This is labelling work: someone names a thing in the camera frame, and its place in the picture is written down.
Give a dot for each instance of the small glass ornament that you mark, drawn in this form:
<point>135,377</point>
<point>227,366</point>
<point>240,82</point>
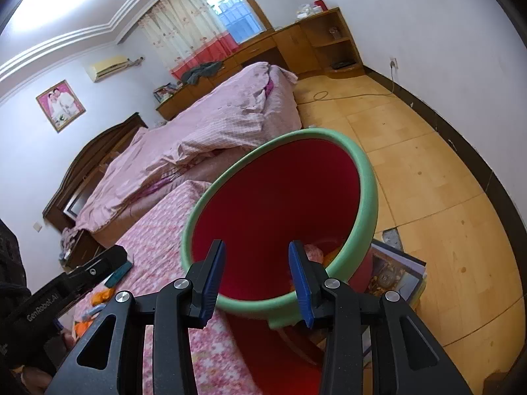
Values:
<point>334,33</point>

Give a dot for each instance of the wooden shelf unit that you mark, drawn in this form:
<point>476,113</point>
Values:
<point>329,20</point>

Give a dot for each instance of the pile of books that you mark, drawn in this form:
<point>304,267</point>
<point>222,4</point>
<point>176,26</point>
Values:
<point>164,92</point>

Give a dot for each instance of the white wall socket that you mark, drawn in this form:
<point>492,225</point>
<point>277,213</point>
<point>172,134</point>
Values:
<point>394,63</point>

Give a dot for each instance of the teal white small box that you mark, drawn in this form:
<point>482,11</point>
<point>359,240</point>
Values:
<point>119,275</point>

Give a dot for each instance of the cream and red curtain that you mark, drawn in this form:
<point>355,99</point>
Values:
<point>185,28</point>

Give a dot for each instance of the long wooden desk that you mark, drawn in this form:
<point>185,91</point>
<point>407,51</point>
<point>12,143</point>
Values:
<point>288,47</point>

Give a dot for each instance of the orange textured packet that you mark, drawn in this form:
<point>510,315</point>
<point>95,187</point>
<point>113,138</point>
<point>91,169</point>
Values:
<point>332,258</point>

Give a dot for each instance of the stack of books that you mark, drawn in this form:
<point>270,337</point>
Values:
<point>391,271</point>

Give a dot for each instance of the pink floral bed sheet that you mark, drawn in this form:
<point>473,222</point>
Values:
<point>164,234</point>

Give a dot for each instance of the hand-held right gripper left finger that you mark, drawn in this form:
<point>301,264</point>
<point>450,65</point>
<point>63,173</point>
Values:
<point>215,279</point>

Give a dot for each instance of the black flat device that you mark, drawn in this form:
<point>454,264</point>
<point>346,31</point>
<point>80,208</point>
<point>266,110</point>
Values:
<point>343,65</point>

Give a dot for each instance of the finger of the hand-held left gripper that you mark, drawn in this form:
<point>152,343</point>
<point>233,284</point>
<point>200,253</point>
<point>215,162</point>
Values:
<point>103,261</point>

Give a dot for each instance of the crumpled cloth on nightstand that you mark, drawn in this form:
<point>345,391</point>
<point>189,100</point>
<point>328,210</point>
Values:
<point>69,240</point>

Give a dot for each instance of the red box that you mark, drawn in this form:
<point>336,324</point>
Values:
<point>321,5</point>

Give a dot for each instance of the red bin with green rim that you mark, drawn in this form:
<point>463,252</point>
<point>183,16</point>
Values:
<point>288,189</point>

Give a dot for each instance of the wall air conditioner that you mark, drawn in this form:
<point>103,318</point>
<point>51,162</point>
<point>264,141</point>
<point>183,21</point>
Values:
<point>106,68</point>

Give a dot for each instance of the person's left hand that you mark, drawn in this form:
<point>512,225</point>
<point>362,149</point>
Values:
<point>37,380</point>

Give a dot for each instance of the brown bed mattress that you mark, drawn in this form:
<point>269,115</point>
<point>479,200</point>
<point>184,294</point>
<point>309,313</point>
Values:
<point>136,214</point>

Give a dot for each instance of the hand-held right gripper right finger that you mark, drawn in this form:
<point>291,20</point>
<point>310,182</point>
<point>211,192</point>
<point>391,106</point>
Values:
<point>298,284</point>

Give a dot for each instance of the small orange scrap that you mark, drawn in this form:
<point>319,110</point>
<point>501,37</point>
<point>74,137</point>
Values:
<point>81,327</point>

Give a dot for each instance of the white containers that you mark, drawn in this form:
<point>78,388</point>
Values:
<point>306,10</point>

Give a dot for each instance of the pink checked duvet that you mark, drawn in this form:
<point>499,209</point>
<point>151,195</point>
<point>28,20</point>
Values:
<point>197,131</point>

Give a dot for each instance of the dark grey cloth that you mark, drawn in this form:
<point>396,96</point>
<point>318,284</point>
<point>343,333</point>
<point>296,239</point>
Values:
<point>201,72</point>

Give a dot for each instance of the framed wall photo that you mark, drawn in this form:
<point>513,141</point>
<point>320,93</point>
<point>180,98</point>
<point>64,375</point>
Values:
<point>61,105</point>

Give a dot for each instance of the wooden nightstand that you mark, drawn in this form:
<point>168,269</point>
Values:
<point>84,249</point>

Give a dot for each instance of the dark wooden headboard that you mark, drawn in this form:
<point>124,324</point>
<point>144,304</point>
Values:
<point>82,156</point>

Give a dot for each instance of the window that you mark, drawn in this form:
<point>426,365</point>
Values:
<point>234,8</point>

